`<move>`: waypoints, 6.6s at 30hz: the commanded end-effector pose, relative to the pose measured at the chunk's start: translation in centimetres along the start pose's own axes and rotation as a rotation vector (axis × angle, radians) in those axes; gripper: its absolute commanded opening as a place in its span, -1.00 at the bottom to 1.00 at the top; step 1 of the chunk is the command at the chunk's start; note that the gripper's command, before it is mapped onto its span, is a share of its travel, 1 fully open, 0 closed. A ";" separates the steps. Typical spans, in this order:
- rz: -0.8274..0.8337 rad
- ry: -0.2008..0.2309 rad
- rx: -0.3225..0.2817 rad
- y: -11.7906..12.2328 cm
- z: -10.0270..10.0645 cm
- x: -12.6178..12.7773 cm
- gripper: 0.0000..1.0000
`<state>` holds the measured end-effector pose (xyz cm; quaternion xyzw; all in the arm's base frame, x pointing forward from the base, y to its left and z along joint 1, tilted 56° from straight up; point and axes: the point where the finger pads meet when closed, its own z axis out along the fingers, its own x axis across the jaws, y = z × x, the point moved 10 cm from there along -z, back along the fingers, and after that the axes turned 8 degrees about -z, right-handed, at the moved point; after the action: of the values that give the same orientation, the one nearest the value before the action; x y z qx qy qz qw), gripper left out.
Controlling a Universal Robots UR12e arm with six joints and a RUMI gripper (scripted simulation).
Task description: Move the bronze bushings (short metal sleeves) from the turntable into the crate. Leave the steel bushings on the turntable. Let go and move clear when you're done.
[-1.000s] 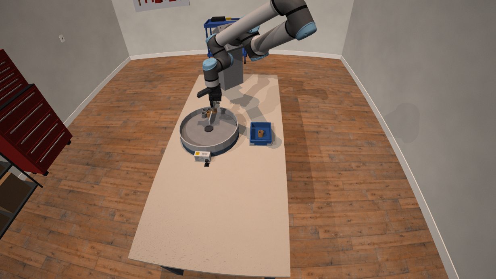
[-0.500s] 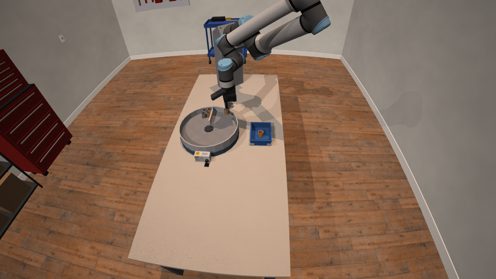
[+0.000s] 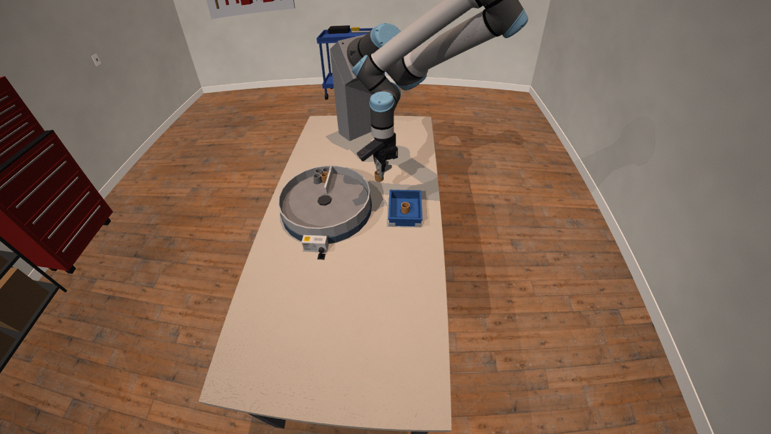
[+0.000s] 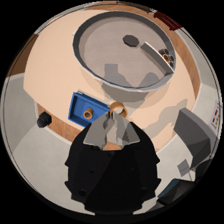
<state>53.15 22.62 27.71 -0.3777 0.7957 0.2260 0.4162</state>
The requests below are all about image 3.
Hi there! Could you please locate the blue plastic crate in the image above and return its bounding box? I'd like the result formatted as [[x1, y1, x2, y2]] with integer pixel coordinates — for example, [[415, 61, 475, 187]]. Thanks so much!
[[388, 189, 422, 227]]

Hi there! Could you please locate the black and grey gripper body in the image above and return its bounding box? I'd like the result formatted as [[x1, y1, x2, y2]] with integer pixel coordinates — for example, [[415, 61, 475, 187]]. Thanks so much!
[[374, 133, 398, 162]]

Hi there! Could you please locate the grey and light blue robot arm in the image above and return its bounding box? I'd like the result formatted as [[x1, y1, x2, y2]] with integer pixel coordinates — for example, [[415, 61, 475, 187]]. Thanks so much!
[[347, 0, 528, 139]]

